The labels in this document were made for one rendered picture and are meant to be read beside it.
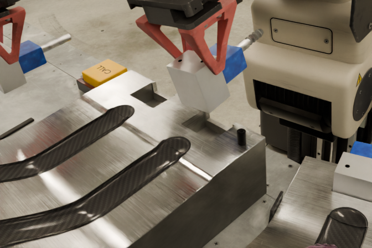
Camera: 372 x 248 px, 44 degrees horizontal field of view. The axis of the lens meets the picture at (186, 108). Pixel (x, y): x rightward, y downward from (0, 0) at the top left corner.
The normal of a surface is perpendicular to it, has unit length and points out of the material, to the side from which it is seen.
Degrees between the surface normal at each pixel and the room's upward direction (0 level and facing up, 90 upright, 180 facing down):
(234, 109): 0
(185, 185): 2
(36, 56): 90
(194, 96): 98
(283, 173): 0
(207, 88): 82
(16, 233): 28
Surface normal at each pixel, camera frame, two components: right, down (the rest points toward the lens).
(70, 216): 0.20, -0.87
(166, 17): -0.70, 0.57
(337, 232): 0.00, -0.78
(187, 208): 0.67, 0.36
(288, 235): 0.06, -0.95
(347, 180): -0.50, 0.54
